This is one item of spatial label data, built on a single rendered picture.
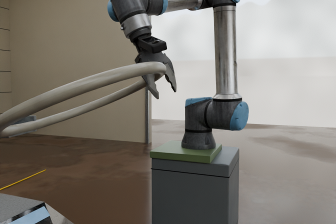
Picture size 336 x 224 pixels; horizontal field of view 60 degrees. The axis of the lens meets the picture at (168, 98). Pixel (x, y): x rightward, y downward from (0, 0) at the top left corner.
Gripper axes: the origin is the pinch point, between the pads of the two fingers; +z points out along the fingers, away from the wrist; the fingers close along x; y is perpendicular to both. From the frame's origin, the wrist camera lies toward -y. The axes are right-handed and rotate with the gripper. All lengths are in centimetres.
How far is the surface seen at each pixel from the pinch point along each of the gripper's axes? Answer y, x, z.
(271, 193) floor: 205, -136, 138
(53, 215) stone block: 27, 46, 24
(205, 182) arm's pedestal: 50, -17, 45
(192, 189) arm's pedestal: 54, -11, 47
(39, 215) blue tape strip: 23, 49, 21
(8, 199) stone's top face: 33, 58, 13
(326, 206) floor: 162, -163, 157
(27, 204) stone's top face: 26, 52, 17
